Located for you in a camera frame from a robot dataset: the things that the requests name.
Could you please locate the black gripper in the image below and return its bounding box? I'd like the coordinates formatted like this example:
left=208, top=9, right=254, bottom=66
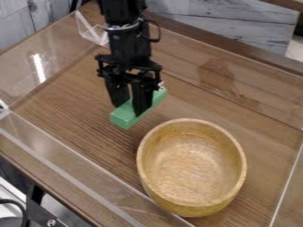
left=96, top=25, right=161, bottom=116

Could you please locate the green rectangular block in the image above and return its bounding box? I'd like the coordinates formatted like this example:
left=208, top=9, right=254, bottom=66
left=109, top=87, right=168, bottom=129

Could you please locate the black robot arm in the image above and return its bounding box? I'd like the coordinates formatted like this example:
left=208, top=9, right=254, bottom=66
left=95, top=0, right=161, bottom=116

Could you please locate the brown wooden bowl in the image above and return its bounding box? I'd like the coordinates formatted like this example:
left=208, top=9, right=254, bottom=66
left=136, top=118, right=247, bottom=217

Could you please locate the clear acrylic corner bracket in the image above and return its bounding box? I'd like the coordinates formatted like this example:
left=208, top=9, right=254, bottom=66
left=75, top=11, right=109, bottom=46

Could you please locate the clear acrylic tray wall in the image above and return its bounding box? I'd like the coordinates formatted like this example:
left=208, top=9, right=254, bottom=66
left=0, top=110, right=195, bottom=227

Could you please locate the black metal table bracket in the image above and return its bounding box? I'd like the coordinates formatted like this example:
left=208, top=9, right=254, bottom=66
left=27, top=184, right=68, bottom=227

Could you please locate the black cable bottom left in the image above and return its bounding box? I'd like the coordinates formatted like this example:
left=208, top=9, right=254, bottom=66
left=0, top=199, right=28, bottom=227

